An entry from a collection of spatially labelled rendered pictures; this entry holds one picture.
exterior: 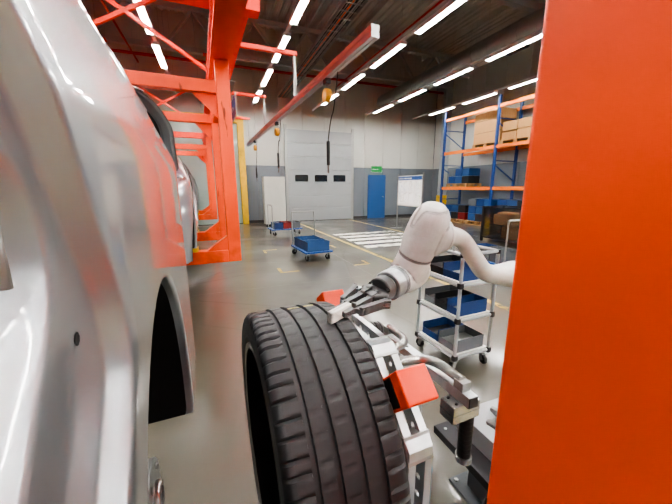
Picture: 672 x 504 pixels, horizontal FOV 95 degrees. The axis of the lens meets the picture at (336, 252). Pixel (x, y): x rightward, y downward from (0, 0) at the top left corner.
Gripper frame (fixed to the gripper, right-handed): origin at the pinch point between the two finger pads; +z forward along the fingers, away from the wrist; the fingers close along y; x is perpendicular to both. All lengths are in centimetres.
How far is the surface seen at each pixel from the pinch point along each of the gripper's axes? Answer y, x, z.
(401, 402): -21.7, -7.6, 5.4
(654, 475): -48, 19, 23
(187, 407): 44, -49, 22
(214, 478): 69, -133, 5
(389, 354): -12.5, -7.3, -4.5
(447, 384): -22.8, -19.8, -20.1
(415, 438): -25.0, -17.2, 2.4
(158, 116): 312, 40, -79
